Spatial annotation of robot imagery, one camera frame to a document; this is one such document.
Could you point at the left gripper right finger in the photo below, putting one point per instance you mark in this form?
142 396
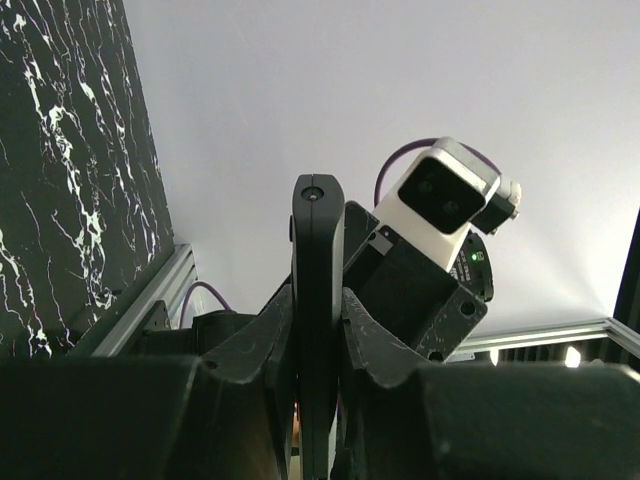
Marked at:
403 417

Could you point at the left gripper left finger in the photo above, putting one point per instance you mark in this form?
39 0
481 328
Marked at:
224 415

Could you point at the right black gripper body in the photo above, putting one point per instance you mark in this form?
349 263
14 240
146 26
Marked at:
429 309

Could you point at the black remote control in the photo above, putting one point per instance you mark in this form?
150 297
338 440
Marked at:
317 236

